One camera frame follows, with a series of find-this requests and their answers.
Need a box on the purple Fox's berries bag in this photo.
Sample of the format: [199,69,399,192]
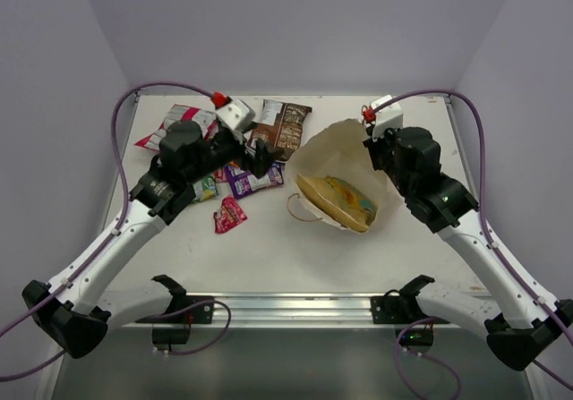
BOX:
[223,162,284,200]

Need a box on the large red snack bag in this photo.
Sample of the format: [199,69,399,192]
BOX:
[133,103,220,153]

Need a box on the small red white packet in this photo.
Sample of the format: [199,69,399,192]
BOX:
[213,168,227,183]

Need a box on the green candy bag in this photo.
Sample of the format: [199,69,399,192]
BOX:
[192,174,219,203]

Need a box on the brown snack bag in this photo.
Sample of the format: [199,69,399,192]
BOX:
[248,99,312,163]

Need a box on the small red mints packet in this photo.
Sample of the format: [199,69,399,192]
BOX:
[213,196,248,234]

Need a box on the beige paper bag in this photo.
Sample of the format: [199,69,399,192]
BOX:
[284,119,401,234]

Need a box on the tan kraft chips bag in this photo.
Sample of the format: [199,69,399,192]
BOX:
[296,174,378,233]

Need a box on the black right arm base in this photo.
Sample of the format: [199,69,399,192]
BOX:
[370,275,434,348]

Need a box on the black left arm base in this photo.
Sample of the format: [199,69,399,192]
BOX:
[137,295,214,350]

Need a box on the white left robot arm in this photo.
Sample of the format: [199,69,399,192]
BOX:
[21,121,282,359]

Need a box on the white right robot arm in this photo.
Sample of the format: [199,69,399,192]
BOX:
[363,125,572,370]

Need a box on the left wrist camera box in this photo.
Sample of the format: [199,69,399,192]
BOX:
[215,99,256,133]

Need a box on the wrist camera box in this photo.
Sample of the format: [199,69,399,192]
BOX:
[215,99,256,133]
[371,102,404,140]

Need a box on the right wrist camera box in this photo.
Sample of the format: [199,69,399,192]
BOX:
[371,102,404,140]

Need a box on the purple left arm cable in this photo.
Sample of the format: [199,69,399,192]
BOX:
[0,81,234,382]

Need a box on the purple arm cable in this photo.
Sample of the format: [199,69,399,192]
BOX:
[362,89,573,400]
[0,81,234,382]

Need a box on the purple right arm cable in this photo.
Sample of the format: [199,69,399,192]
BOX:
[362,89,573,400]

